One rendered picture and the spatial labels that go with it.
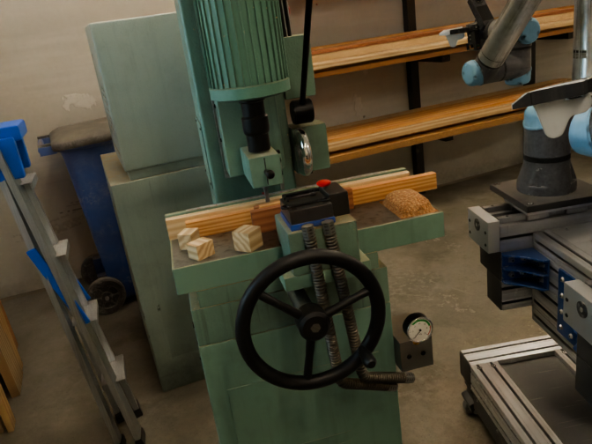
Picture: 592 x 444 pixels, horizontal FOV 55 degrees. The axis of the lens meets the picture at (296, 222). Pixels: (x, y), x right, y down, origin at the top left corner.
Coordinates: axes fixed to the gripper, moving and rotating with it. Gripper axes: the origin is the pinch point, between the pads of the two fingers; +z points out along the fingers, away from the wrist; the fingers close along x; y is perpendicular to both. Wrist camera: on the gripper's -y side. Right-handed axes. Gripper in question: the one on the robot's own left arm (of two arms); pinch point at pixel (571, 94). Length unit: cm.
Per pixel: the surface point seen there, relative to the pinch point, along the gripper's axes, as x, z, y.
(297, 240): 57, 4, 22
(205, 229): 86, 11, 21
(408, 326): 56, -18, 49
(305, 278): 58, 4, 30
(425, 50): 223, -195, -11
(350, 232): 53, -6, 23
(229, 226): 84, 6, 21
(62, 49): 304, -10, -52
